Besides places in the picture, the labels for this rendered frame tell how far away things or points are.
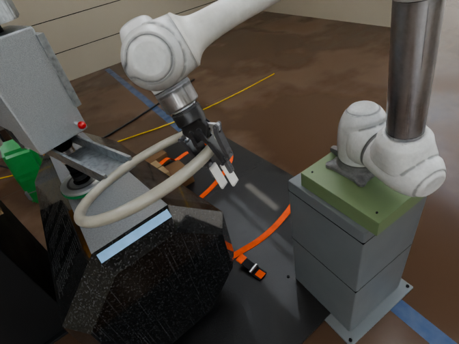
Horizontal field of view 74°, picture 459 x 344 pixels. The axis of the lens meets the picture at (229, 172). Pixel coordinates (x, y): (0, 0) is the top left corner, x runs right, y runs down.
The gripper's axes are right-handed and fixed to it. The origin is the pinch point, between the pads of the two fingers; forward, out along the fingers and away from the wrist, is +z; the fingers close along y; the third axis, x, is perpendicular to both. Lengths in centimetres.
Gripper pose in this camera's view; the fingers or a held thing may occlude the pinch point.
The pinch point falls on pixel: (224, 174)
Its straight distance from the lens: 81.3
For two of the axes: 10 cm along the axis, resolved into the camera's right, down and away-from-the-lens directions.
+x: -3.9, 5.6, -7.3
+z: 4.7, 8.0, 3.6
